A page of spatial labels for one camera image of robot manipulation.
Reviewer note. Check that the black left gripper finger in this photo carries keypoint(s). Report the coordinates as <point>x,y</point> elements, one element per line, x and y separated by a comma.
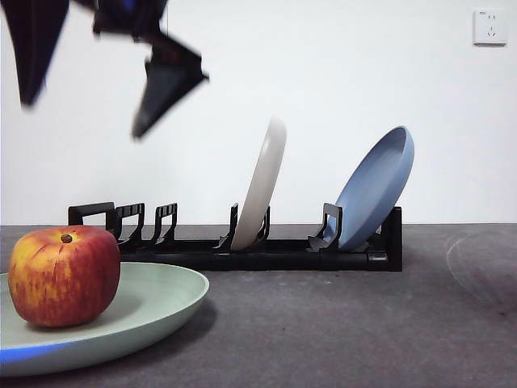
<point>32,48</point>
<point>165,89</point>

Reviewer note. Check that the red yellow apple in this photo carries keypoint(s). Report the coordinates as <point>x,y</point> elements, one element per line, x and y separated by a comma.
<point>60,279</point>

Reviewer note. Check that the pale green plate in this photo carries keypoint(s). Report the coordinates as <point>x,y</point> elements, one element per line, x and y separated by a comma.
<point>153,307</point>

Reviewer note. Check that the off-white plate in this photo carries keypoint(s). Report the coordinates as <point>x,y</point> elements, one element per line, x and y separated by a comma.
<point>262,182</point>

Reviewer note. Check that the black plate rack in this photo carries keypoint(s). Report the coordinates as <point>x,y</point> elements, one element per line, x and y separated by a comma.
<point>182,258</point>

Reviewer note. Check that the blue plate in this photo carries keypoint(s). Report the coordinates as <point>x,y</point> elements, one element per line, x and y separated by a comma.
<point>379,182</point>

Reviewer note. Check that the white wall socket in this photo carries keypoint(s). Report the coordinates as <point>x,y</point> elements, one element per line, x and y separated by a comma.
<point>490,27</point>

